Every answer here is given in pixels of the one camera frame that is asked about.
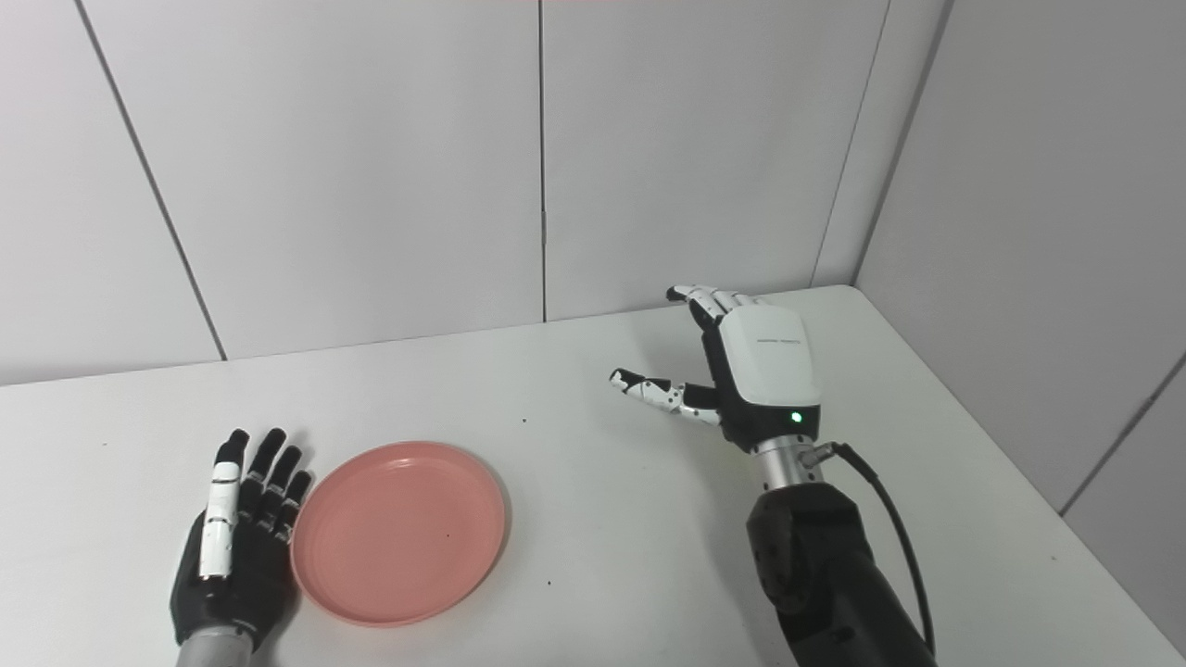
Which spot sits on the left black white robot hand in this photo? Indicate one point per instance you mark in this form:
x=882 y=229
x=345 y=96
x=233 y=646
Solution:
x=255 y=574

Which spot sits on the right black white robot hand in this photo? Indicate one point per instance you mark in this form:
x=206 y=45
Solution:
x=769 y=361

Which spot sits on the pink round plate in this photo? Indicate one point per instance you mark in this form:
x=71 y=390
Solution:
x=398 y=533

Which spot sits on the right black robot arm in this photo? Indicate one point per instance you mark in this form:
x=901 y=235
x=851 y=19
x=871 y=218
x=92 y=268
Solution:
x=825 y=574

